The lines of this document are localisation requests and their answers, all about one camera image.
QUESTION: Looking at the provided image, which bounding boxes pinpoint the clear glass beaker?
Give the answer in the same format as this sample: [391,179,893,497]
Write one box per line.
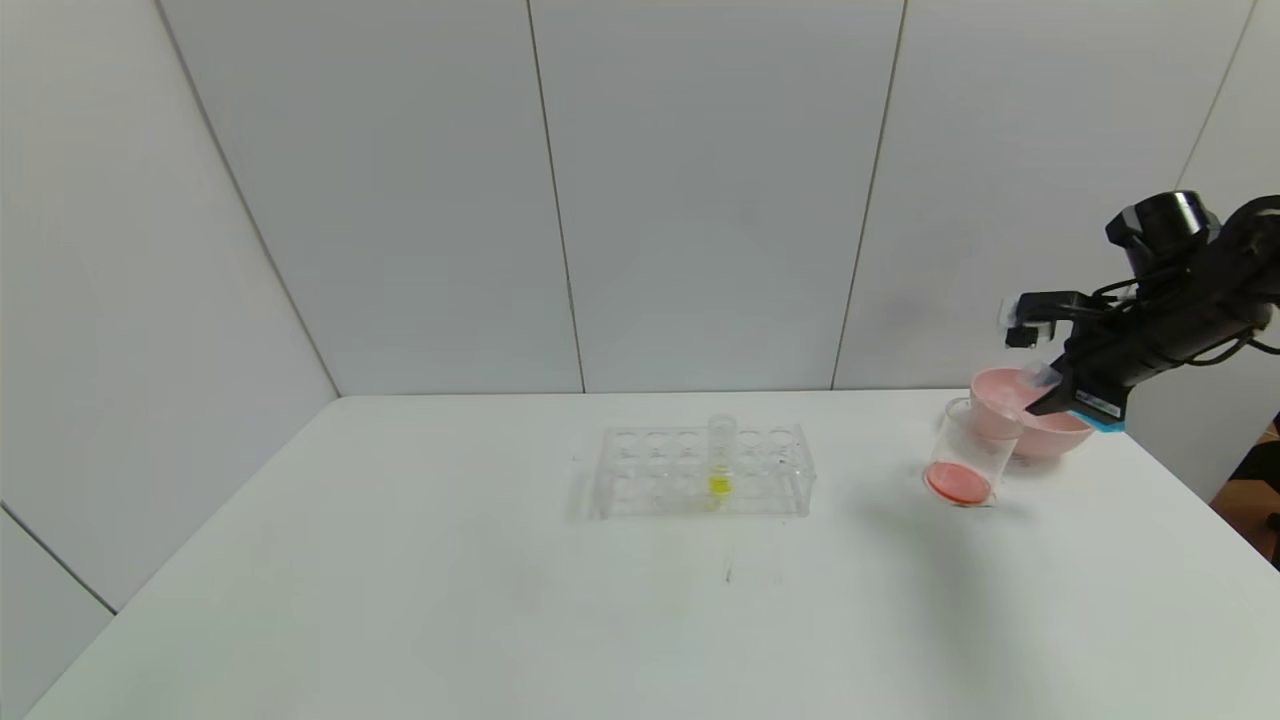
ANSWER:
[922,398,1021,508]

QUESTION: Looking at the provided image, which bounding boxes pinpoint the dark object beyond table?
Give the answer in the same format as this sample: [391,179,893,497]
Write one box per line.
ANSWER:
[1238,410,1280,483]

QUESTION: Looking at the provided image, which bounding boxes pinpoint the test tube with red pigment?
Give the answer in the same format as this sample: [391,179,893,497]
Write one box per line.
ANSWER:
[985,385,1031,426]

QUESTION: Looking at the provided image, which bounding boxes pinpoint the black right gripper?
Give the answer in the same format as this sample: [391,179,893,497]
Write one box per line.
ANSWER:
[1025,319,1203,426]

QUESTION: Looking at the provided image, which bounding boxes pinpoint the clear plastic test tube rack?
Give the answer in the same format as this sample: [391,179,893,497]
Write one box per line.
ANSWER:
[597,425,816,519]

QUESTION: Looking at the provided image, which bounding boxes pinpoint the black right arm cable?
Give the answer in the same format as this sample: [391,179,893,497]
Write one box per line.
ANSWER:
[1215,330,1280,366]

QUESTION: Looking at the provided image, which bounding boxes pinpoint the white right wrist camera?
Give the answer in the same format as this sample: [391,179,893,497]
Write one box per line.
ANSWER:
[1002,291,1093,349]

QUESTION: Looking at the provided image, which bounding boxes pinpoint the test tube with yellow pigment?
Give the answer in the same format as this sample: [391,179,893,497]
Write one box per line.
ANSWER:
[707,415,738,498]

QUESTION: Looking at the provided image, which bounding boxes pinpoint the test tube with blue pigment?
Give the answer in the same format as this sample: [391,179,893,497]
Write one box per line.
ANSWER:
[1018,362,1129,434]

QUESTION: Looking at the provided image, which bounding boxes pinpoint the pink bowl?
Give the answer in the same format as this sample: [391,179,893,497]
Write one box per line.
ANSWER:
[967,368,1096,462]

